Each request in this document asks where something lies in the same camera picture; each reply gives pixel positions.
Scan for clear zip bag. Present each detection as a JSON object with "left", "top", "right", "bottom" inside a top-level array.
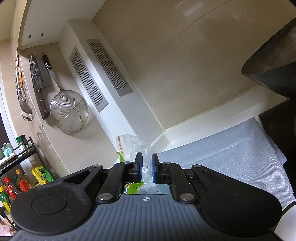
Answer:
[{"left": 116, "top": 134, "right": 171, "bottom": 195}]

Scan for yellow green snack bag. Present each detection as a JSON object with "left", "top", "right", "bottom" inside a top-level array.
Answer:
[{"left": 31, "top": 166, "right": 55, "bottom": 185}]

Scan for grey stove cover mat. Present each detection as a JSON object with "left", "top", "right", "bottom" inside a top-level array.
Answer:
[{"left": 158, "top": 118, "right": 295, "bottom": 209}]

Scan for oil bottle red label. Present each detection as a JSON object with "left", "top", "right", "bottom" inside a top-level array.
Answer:
[{"left": 16, "top": 169, "right": 32, "bottom": 192}]

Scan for green cap spice jar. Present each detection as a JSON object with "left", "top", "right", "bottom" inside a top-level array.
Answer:
[{"left": 16, "top": 135, "right": 29, "bottom": 151}]

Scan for black metal spice rack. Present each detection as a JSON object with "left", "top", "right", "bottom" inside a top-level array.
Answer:
[{"left": 1, "top": 137, "right": 44, "bottom": 231}]

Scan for hanging metal ladle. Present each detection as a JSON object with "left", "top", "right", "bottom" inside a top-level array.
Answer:
[{"left": 15, "top": 52, "right": 33, "bottom": 122}]

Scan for sauce bottle red cap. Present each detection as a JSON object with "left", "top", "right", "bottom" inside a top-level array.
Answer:
[{"left": 4, "top": 177, "right": 20, "bottom": 200}]

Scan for green ceramic cups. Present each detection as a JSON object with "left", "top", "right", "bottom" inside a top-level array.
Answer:
[{"left": 1, "top": 143, "right": 16, "bottom": 161}]

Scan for yellow green bottle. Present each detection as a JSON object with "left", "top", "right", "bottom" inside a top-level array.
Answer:
[{"left": 0, "top": 186, "right": 11, "bottom": 214}]

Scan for pink plastic bag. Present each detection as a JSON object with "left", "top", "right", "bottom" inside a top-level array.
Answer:
[{"left": 0, "top": 224, "right": 15, "bottom": 237}]

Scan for black wok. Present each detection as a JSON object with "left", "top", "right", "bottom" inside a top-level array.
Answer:
[{"left": 241, "top": 19, "right": 295, "bottom": 99}]

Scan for metal wire strainer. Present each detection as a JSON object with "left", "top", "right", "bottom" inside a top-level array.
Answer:
[{"left": 42, "top": 54, "right": 89, "bottom": 133}]

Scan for metal wall vent grille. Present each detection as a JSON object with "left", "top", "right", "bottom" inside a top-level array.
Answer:
[{"left": 86, "top": 40, "right": 133, "bottom": 96}]

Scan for wooden handled cleaver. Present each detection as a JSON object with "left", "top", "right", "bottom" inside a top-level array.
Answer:
[{"left": 29, "top": 54, "right": 51, "bottom": 120}]

